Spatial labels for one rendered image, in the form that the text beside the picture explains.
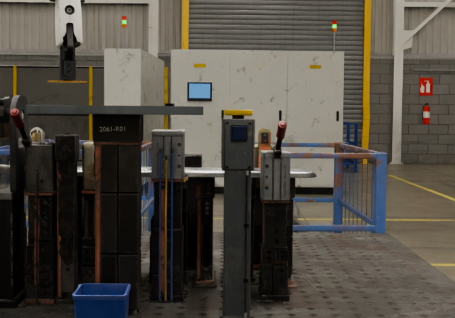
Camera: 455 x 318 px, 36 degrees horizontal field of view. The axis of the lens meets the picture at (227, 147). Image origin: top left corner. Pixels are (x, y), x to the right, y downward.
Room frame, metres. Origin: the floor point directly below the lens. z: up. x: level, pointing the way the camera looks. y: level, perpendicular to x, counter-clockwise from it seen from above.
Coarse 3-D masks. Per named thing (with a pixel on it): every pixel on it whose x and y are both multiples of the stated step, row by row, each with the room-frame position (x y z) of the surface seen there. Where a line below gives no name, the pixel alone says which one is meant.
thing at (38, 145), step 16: (32, 144) 1.64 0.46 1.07; (48, 144) 1.62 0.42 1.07; (32, 160) 1.60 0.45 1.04; (48, 160) 1.60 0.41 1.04; (32, 176) 1.60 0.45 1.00; (48, 176) 1.60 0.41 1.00; (32, 192) 1.60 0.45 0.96; (48, 192) 1.61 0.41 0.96; (32, 208) 1.61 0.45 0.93; (48, 208) 1.61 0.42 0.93; (32, 224) 1.61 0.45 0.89; (48, 224) 1.61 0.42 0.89; (32, 240) 1.64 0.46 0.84; (48, 240) 1.61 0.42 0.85; (32, 256) 1.61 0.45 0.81; (48, 256) 1.61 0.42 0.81; (32, 272) 1.61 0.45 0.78; (48, 272) 1.61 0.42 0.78; (32, 288) 1.61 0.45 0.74; (48, 288) 1.61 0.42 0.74; (32, 304) 1.60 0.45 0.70; (48, 304) 1.60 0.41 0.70
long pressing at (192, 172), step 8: (80, 168) 1.86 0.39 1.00; (144, 168) 1.87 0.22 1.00; (192, 168) 1.88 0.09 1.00; (200, 168) 1.88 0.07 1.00; (208, 168) 1.88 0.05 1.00; (216, 168) 1.89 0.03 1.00; (256, 168) 1.90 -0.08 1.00; (296, 168) 1.91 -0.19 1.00; (304, 168) 1.91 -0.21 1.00; (80, 176) 1.75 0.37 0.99; (144, 176) 1.76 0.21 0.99; (192, 176) 1.76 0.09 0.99; (200, 176) 1.76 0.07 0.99; (208, 176) 1.77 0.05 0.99; (216, 176) 1.77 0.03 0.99; (256, 176) 1.77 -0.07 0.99; (296, 176) 1.77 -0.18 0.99; (304, 176) 1.77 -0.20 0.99; (312, 176) 1.78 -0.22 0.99
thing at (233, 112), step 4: (224, 112) 1.53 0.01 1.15; (228, 112) 1.50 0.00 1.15; (232, 112) 1.50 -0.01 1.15; (236, 112) 1.50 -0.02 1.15; (240, 112) 1.50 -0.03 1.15; (244, 112) 1.50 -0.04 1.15; (248, 112) 1.50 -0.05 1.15; (252, 112) 1.50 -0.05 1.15; (232, 116) 1.52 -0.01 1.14; (236, 116) 1.51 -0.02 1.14; (240, 116) 1.52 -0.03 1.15
